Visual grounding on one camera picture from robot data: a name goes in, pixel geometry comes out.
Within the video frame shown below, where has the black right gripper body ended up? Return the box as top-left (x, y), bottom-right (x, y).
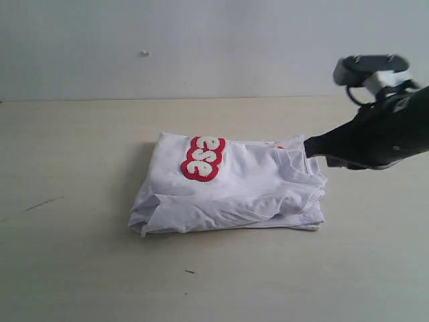
top-left (349, 87), bottom-right (428, 168)

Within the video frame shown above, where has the white t-shirt red lettering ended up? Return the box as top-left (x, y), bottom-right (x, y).
top-left (128, 132), bottom-right (326, 235)

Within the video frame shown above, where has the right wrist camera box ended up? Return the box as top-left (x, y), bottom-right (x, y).
top-left (332, 54), bottom-right (410, 88)

